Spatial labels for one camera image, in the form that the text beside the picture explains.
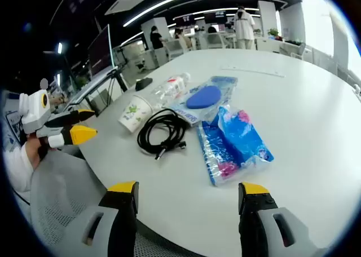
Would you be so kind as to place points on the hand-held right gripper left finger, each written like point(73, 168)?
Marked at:
point(124, 212)

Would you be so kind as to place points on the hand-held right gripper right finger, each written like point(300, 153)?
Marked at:
point(253, 217)

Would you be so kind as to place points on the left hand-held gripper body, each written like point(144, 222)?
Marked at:
point(34, 110)

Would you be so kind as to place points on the white paper cup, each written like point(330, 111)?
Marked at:
point(134, 113)

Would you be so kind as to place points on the blue wet wipes packet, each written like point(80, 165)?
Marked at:
point(234, 144)

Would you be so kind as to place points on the small black tabletop item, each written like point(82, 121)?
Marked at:
point(143, 83)

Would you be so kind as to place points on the clear plastic water bottle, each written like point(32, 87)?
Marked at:
point(169, 89)

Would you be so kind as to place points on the blue pad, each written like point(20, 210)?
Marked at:
point(203, 97)

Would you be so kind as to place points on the person's left hand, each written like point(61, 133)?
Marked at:
point(35, 152)

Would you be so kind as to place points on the tilted white board on stand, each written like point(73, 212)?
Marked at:
point(84, 90)

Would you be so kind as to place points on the grey mesh chair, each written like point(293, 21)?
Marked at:
point(56, 189)

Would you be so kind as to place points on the large dark monitor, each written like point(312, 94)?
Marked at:
point(100, 52)

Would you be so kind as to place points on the ceiling air conditioner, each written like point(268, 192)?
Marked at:
point(127, 3)

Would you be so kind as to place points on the ceiling light strip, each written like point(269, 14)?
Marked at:
point(175, 2)

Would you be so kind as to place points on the green potted plant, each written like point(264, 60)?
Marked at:
point(273, 33)

